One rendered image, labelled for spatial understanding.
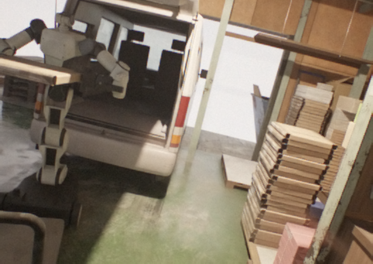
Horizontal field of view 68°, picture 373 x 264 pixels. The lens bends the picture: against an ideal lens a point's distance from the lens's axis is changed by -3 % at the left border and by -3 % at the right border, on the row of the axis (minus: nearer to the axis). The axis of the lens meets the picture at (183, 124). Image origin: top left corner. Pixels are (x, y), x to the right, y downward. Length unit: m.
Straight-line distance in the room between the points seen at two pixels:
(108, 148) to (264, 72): 4.48
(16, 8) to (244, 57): 5.24
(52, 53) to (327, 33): 4.00
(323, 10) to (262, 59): 1.98
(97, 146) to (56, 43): 1.14
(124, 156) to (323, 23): 3.60
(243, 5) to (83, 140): 3.13
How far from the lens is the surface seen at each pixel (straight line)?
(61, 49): 2.02
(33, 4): 7.58
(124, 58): 4.67
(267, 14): 4.76
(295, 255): 2.06
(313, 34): 4.92
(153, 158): 2.72
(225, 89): 6.42
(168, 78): 4.54
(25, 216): 1.15
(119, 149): 2.75
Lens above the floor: 1.39
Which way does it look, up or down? 12 degrees down
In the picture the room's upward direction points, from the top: 13 degrees clockwise
